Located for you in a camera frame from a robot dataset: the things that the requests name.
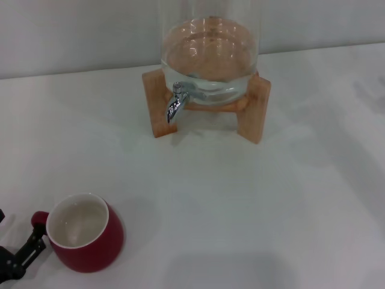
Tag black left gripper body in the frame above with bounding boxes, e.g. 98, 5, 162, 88
0, 245, 25, 274

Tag red ceramic cup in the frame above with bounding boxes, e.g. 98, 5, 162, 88
31, 193, 125, 273

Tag chrome faucet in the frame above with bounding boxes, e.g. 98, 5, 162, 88
166, 81, 208, 124

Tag wooden dispenser stand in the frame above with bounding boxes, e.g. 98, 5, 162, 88
141, 69, 271, 145

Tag glass water dispenser jar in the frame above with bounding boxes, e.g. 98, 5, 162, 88
158, 0, 260, 106

